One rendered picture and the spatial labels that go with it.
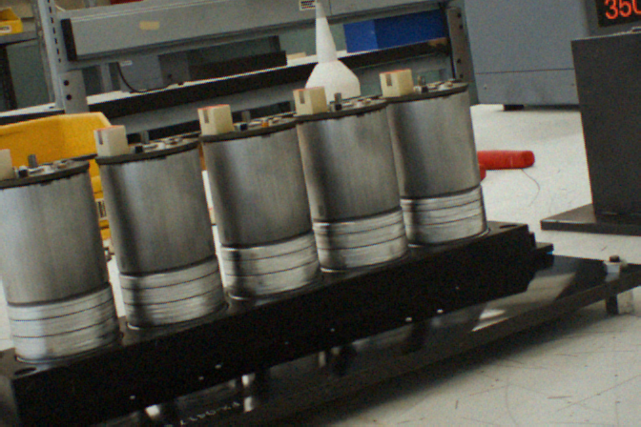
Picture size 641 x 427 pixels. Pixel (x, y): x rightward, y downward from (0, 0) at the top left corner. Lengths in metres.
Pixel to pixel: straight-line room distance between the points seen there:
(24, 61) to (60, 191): 4.79
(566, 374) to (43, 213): 0.12
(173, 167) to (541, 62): 0.57
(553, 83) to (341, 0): 2.46
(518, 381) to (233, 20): 2.78
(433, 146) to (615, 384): 0.09
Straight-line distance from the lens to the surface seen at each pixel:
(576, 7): 0.77
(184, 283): 0.27
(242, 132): 0.27
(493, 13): 0.86
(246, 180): 0.28
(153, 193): 0.26
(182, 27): 2.93
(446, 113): 0.31
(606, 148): 0.40
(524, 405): 0.24
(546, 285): 0.29
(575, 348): 0.28
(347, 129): 0.29
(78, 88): 2.81
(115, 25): 2.84
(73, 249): 0.26
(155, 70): 3.00
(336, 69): 0.70
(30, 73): 5.05
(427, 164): 0.31
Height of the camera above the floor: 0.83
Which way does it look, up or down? 8 degrees down
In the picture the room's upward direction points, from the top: 9 degrees counter-clockwise
